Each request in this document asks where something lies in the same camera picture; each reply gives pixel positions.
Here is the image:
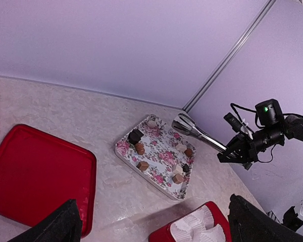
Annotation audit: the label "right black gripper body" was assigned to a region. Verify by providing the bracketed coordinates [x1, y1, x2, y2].
[217, 134, 258, 170]

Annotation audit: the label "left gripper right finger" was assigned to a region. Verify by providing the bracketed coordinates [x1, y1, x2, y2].
[228, 194, 303, 242]

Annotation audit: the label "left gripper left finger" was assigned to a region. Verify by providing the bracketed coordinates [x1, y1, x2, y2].
[10, 199, 82, 242]

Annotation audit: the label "steel serving tongs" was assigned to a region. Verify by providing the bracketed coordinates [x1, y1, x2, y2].
[171, 113, 226, 153]

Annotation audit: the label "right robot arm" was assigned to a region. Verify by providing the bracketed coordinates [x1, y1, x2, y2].
[217, 99, 303, 170]

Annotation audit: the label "red chocolate tin box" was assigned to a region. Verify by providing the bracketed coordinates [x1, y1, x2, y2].
[148, 201, 232, 241]

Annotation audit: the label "brown chocolate near tongs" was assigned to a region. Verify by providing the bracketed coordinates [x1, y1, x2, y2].
[184, 148, 193, 157]

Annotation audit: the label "small black chocolate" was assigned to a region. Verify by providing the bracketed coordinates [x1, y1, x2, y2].
[182, 164, 190, 173]

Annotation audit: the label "white cube chocolate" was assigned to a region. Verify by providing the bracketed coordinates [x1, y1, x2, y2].
[175, 144, 187, 152]

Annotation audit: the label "tan hexagon chocolate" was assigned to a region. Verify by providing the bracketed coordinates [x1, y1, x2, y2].
[172, 173, 184, 184]

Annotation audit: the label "white chocolate on tray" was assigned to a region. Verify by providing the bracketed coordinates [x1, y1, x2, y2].
[147, 120, 157, 128]

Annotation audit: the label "light brown chocolate cube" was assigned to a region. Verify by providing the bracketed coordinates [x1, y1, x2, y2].
[136, 161, 149, 171]

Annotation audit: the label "brown caramel chocolate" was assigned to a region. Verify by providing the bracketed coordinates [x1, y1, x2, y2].
[134, 143, 145, 155]

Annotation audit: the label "dark chocolate on tray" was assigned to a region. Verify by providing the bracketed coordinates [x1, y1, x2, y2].
[128, 130, 144, 145]

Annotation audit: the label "red tin lid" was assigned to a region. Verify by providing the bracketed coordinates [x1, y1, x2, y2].
[0, 124, 97, 237]

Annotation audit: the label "floral tray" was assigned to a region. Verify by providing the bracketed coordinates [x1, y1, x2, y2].
[115, 114, 196, 200]

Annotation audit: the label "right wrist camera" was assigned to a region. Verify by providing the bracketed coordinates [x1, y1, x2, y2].
[224, 103, 255, 135]

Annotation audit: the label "right aluminium frame post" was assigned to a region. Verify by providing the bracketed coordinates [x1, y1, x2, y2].
[182, 0, 276, 113]

